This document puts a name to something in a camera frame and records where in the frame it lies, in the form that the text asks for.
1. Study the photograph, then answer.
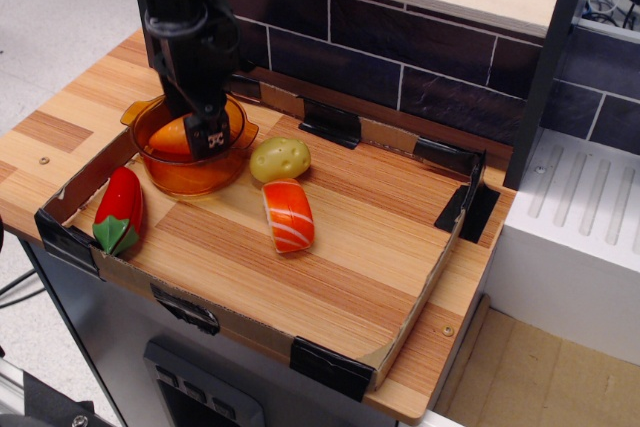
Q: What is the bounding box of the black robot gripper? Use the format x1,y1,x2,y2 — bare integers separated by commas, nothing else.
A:
137,0,240,161

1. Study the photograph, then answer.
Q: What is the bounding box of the orange toy carrot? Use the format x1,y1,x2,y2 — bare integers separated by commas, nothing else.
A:
148,115,191,155

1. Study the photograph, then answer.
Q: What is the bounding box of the orange transparent plastic pot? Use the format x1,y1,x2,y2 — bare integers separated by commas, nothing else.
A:
121,96,259,196

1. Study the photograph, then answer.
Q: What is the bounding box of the cardboard fence with black tape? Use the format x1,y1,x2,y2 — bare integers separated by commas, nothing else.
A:
36,75,500,409

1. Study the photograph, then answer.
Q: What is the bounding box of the yellow toy potato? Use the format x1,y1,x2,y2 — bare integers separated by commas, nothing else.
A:
249,137,311,183

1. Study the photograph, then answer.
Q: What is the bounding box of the salmon sushi toy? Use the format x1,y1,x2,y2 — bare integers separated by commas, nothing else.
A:
262,178,315,254

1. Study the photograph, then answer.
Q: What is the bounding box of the red toy pepper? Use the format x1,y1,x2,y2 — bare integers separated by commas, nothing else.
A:
92,167,143,256

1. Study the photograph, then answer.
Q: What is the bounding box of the grey toy oven panel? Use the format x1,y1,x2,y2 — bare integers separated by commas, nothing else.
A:
144,342,266,427

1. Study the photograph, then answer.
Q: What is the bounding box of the white toy sink drainer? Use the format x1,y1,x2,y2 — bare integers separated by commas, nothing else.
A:
485,130,639,364

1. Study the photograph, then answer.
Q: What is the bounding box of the black cable on floor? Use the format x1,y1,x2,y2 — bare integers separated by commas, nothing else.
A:
0,269,44,309

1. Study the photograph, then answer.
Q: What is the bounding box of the black metal bracket bottom left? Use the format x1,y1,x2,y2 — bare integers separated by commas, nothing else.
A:
1,358,100,426

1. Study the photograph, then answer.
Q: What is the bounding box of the dark grey shelf post right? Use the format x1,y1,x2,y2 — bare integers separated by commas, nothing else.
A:
503,0,579,190

